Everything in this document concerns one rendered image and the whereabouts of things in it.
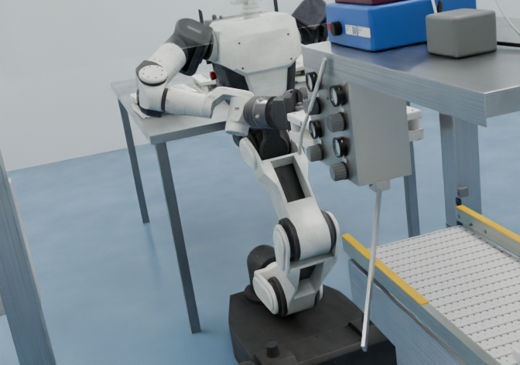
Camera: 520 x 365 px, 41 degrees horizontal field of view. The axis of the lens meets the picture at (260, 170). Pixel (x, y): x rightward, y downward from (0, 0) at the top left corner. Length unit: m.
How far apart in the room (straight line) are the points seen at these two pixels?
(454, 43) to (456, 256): 0.54
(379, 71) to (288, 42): 1.18
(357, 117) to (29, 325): 0.74
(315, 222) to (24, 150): 4.21
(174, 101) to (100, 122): 4.13
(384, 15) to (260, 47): 1.05
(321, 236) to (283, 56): 0.57
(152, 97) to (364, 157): 0.88
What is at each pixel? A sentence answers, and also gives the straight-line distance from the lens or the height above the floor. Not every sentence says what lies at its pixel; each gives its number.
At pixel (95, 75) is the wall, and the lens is 5.99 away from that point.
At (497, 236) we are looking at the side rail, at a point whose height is 0.84.
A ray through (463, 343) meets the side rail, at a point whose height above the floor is 0.85.
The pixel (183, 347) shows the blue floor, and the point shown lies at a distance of 2.87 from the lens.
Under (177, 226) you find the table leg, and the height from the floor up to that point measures 0.47.
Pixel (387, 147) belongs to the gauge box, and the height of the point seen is 1.09.
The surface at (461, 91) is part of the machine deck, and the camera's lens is 0.87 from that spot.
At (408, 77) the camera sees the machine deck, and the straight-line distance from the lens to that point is 0.98.
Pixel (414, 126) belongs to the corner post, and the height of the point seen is 1.00.
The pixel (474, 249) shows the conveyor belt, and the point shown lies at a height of 0.81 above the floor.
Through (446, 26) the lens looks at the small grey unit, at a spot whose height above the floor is 1.30.
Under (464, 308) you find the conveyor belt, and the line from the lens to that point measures 1.27.
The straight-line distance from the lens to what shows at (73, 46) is 1.37.
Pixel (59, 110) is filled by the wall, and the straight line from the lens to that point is 6.04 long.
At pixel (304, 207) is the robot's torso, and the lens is 2.20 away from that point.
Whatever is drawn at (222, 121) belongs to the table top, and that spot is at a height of 0.85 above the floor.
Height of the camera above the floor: 1.44
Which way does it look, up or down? 17 degrees down
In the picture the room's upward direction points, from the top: 8 degrees counter-clockwise
